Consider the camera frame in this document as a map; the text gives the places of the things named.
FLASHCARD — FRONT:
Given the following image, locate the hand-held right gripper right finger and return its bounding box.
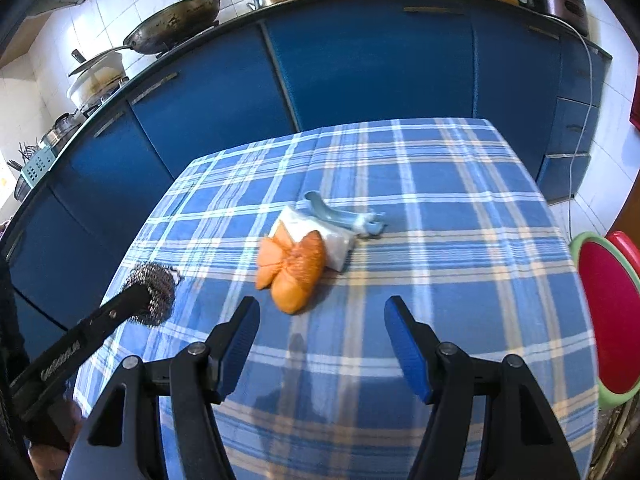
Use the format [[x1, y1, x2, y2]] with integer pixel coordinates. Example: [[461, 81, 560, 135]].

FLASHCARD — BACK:
[[384, 295, 581, 480]]

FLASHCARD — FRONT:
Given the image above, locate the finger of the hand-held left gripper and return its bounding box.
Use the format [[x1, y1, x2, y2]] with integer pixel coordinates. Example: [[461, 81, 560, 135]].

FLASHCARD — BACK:
[[69, 281, 154, 347]]

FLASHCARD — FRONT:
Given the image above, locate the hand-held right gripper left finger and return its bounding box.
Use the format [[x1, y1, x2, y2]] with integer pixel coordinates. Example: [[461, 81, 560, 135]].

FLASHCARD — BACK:
[[62, 296, 262, 480]]

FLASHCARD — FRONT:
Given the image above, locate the steel wool scourer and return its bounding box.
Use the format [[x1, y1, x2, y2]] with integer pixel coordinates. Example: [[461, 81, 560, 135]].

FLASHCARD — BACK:
[[122, 262, 182, 328]]

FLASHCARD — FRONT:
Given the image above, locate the person's left hand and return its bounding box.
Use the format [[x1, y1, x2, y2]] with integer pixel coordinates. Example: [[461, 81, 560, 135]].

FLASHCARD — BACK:
[[27, 402, 84, 480]]

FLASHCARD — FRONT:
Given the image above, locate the orange mesh sponge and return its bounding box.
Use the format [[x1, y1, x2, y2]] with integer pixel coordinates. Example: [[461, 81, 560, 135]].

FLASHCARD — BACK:
[[256, 222, 326, 317]]

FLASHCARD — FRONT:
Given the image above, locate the blue plaid tablecloth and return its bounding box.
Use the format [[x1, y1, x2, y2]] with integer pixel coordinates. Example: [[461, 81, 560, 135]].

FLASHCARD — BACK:
[[72, 117, 601, 480]]

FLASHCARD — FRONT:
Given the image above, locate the white plastic bag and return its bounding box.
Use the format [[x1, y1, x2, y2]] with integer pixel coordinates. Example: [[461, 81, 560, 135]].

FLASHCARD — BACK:
[[272, 205, 356, 273]]

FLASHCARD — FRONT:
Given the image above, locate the teal plastic basket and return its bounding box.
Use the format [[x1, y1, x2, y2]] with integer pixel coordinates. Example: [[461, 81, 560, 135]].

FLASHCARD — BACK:
[[19, 147, 56, 196]]

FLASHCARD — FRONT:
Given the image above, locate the steel bowl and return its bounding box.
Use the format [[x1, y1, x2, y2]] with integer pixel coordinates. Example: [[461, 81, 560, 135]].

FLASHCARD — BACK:
[[37, 111, 83, 147]]

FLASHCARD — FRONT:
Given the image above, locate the red stool with green rim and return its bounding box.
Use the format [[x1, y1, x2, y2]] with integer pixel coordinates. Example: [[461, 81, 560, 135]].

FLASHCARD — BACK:
[[569, 231, 640, 411]]

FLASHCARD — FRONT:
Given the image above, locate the white pot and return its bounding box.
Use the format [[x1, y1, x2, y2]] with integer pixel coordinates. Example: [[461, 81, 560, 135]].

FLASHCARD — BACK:
[[66, 55, 127, 107]]

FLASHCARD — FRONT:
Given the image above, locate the plain red stool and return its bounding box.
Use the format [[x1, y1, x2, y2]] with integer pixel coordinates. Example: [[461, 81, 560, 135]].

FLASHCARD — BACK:
[[605, 230, 640, 286]]

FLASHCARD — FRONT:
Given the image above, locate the brown wooden furniture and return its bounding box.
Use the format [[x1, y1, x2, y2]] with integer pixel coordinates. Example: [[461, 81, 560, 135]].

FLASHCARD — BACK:
[[605, 160, 640, 241]]

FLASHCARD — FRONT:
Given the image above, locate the blue kitchen cabinet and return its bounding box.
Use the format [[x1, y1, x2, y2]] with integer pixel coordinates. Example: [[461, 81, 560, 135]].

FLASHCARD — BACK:
[[0, 0, 613, 361]]

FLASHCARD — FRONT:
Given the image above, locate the dark metal wok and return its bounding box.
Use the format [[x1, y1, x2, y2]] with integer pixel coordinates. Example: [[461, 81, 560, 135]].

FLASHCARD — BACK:
[[122, 0, 223, 57]]

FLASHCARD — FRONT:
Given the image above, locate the dark rice cooker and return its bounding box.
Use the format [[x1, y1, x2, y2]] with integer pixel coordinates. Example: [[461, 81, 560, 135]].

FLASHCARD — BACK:
[[517, 0, 590, 37]]

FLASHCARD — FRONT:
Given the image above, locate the white cable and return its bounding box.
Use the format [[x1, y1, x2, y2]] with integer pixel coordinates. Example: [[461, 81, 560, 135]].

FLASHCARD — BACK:
[[564, 10, 601, 241]]

